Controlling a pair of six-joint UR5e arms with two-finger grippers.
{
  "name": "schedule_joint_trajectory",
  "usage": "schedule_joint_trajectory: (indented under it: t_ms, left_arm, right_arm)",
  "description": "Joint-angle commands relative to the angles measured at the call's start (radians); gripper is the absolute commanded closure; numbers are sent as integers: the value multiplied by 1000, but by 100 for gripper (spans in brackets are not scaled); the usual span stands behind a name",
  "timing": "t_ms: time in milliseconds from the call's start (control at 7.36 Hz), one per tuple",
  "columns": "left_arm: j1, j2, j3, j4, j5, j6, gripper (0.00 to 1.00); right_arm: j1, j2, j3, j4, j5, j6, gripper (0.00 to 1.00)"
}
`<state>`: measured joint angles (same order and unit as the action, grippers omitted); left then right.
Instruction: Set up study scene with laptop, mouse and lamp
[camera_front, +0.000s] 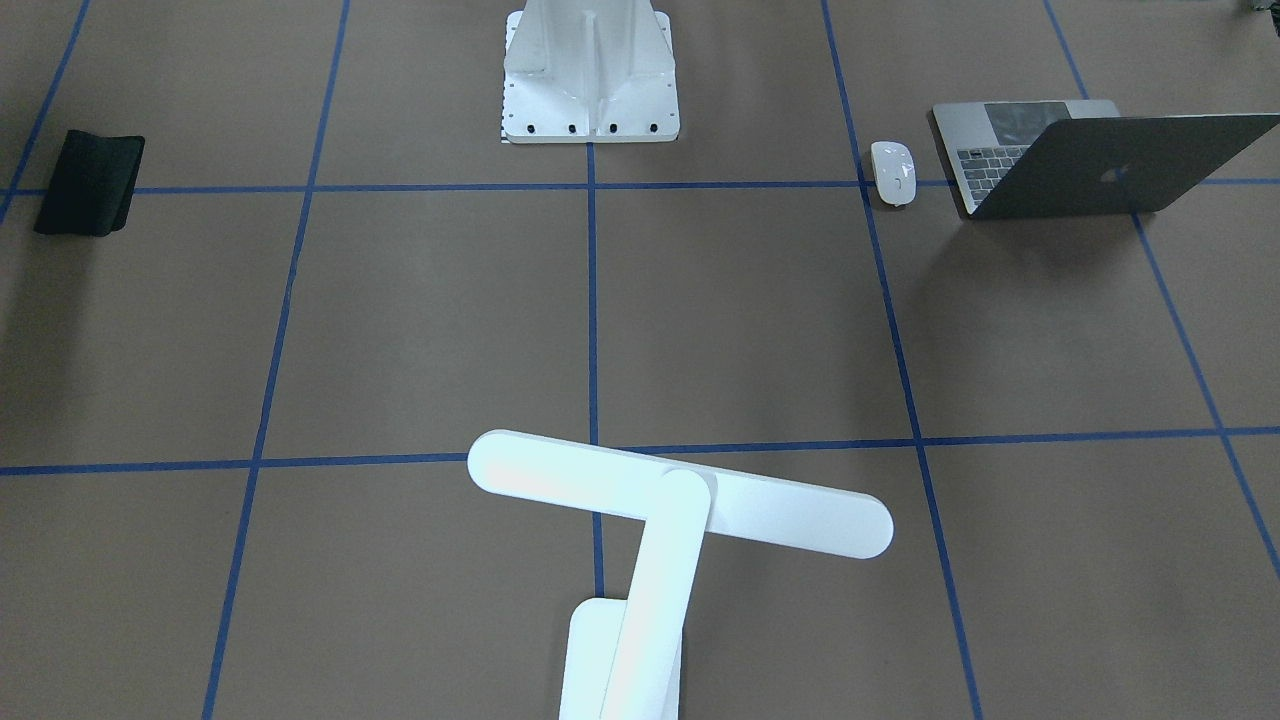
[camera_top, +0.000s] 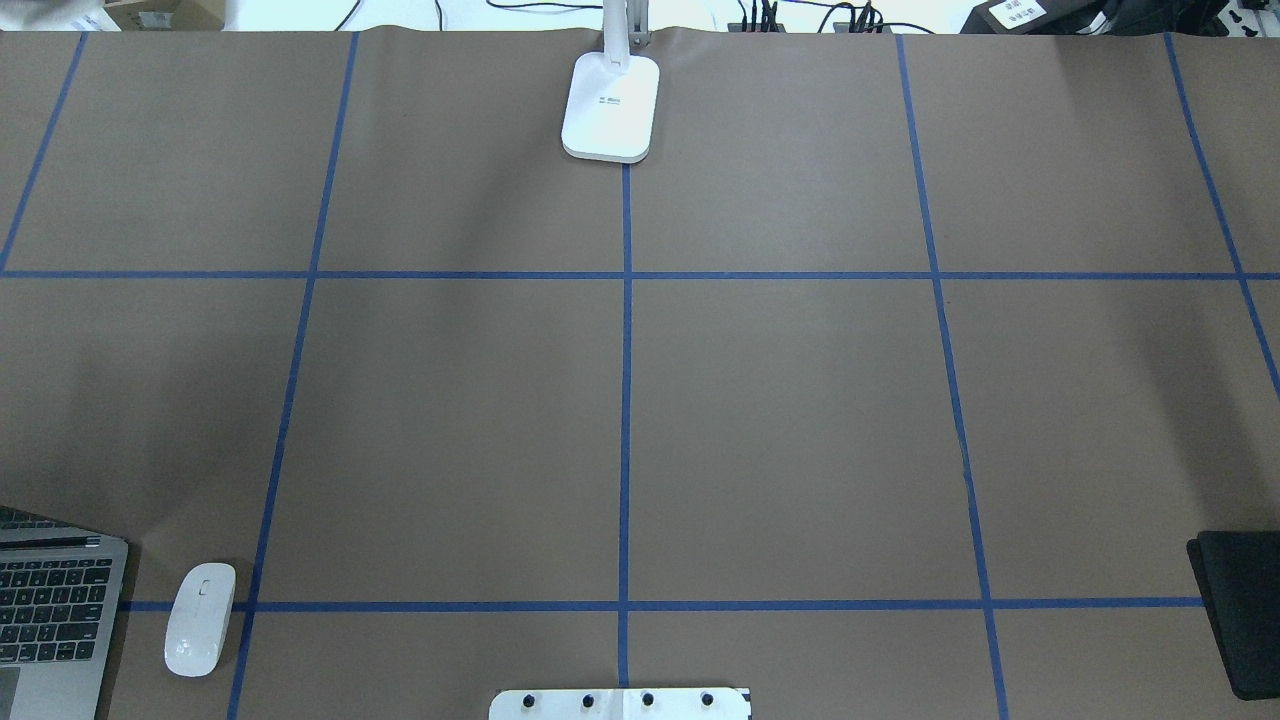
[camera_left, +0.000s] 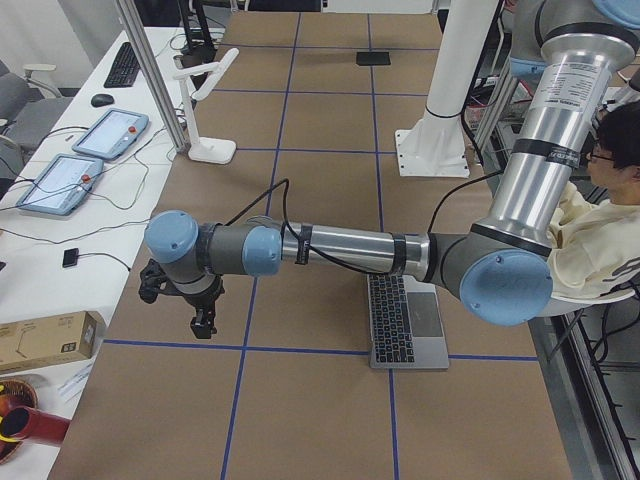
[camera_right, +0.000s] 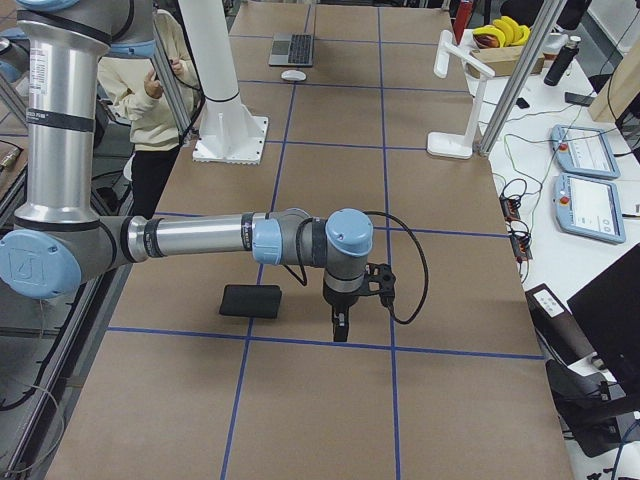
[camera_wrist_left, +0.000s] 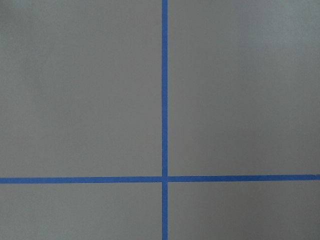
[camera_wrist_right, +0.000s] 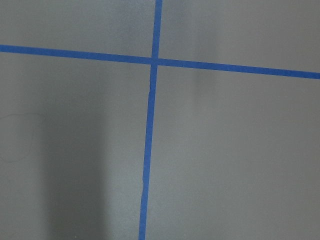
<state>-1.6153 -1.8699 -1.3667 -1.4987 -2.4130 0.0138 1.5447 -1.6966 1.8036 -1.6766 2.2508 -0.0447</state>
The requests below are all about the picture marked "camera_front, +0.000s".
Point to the white desk lamp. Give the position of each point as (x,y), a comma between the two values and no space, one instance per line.
(624,657)

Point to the white computer mouse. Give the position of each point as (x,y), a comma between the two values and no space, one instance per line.
(894,173)

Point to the black mouse pad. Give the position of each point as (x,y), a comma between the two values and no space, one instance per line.
(91,189)

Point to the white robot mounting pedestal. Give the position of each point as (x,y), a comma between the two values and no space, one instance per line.
(589,72)

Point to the grey laptop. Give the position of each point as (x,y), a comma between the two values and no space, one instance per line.
(1082,158)

